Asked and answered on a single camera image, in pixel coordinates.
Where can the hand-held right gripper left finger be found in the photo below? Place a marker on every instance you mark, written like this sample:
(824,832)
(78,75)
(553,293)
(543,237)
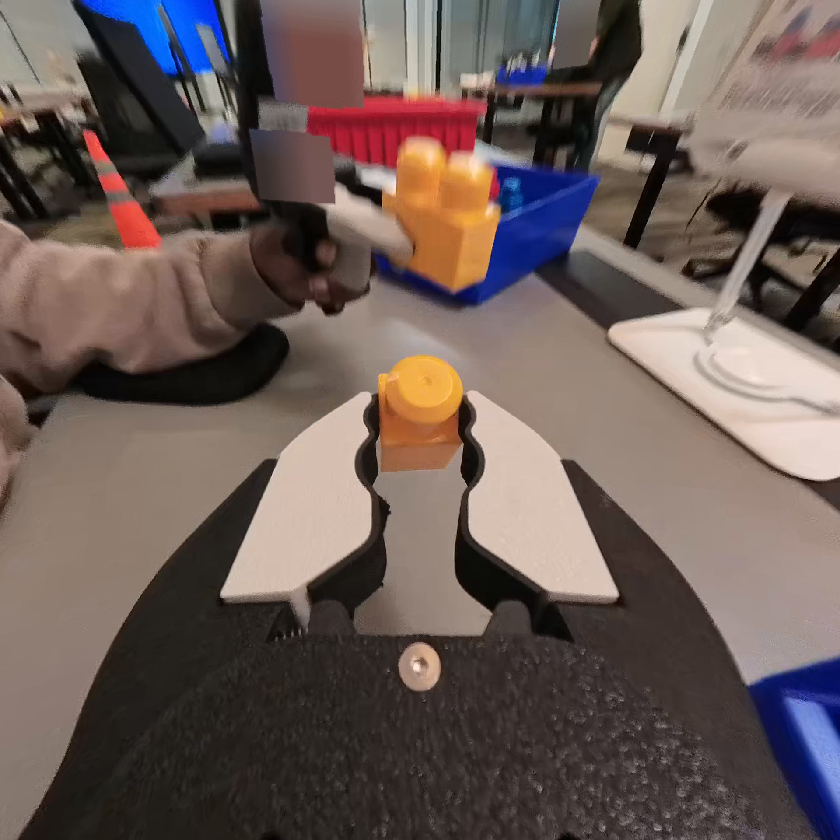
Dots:
(308,518)

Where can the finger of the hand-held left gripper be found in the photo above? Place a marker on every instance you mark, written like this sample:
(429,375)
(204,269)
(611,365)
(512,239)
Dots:
(367,229)

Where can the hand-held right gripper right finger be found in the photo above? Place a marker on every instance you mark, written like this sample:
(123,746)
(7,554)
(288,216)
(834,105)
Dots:
(531,518)

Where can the orange four-stud block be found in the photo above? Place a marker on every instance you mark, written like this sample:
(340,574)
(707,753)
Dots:
(453,249)

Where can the orange one-stud block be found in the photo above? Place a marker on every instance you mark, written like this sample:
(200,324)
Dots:
(420,433)

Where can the pile of mixed toy blocks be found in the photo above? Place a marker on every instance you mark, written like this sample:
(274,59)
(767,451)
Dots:
(512,193)

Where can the blue plastic bin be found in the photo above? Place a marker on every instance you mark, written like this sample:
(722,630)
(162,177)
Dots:
(544,229)
(800,735)

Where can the person's left forearm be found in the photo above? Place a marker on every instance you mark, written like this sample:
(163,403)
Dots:
(131,295)

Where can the person's left hand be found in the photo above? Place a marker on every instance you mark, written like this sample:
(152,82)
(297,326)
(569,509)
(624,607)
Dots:
(282,269)

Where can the red plastic bin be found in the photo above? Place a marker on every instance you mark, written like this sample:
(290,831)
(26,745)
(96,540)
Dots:
(367,134)

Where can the orange striped traffic cone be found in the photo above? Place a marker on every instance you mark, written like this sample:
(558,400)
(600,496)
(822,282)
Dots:
(124,203)

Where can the white instruction sign stand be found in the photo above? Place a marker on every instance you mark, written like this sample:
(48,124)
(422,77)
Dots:
(656,354)

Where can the small blue bin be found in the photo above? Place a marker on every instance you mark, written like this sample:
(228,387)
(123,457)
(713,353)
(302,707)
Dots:
(522,75)

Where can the blue display screen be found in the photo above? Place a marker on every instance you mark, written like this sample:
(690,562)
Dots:
(190,33)

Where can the wooden table with black legs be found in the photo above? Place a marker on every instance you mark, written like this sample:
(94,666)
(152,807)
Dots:
(564,88)

